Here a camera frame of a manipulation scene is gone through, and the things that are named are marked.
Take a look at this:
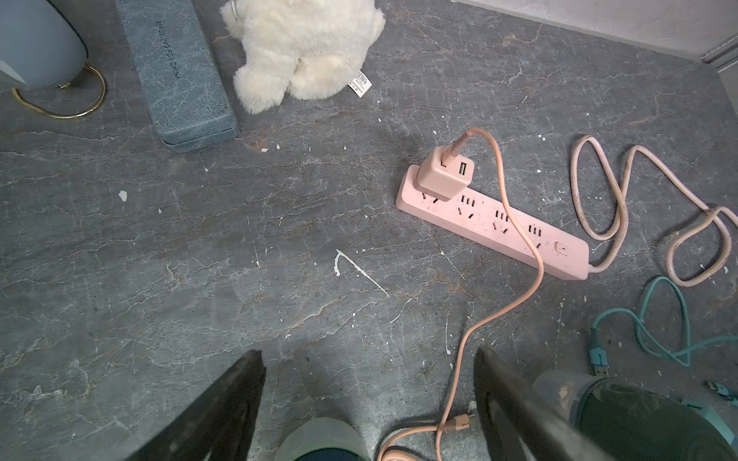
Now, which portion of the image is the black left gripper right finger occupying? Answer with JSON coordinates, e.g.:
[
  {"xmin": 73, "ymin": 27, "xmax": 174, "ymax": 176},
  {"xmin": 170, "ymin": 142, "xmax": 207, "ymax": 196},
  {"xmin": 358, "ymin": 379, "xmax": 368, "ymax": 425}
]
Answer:
[{"xmin": 474, "ymin": 346, "xmax": 612, "ymax": 460}]

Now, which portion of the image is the grey-blue glasses case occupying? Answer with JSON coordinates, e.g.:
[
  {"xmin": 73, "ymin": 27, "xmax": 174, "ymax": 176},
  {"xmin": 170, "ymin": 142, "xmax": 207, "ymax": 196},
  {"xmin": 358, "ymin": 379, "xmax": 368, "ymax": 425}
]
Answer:
[{"xmin": 115, "ymin": 0, "xmax": 238, "ymax": 152}]

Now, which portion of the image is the pink USB charger adapter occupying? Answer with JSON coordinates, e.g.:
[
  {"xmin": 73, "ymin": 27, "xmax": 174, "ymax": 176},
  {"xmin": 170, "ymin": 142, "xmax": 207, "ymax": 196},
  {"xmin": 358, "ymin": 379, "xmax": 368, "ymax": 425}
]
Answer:
[{"xmin": 415, "ymin": 146, "xmax": 475, "ymax": 202}]

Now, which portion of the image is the pink USB cable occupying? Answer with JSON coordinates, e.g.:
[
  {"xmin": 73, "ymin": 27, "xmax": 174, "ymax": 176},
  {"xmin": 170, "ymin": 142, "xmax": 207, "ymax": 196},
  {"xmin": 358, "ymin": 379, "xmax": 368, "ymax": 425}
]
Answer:
[{"xmin": 376, "ymin": 126, "xmax": 546, "ymax": 461}]

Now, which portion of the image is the white plush dog toy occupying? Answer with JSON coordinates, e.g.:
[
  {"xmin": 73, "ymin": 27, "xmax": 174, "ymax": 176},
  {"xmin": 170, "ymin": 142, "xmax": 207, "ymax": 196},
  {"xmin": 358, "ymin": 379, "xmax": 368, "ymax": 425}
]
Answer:
[{"xmin": 219, "ymin": 0, "xmax": 386, "ymax": 114}]

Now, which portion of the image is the pink power strip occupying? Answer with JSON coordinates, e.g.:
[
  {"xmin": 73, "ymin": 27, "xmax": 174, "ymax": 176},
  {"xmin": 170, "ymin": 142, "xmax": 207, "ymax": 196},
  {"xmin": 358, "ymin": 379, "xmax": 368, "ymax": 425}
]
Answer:
[{"xmin": 395, "ymin": 134, "xmax": 738, "ymax": 289}]

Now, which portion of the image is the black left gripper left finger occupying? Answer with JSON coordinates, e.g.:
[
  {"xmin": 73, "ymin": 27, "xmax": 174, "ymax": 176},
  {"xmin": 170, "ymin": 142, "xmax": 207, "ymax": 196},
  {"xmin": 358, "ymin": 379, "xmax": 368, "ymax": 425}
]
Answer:
[{"xmin": 128, "ymin": 350, "xmax": 266, "ymax": 460}]

